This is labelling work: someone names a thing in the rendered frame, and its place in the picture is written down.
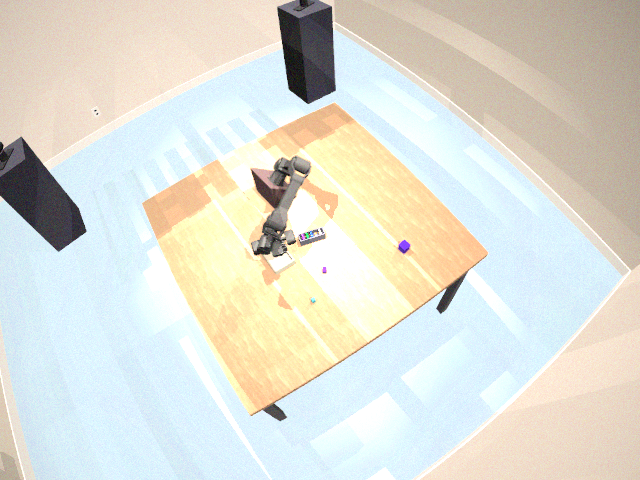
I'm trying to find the small purple cube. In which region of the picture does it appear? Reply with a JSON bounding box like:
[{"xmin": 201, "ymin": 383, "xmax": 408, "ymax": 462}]
[{"xmin": 397, "ymin": 239, "xmax": 411, "ymax": 255}]

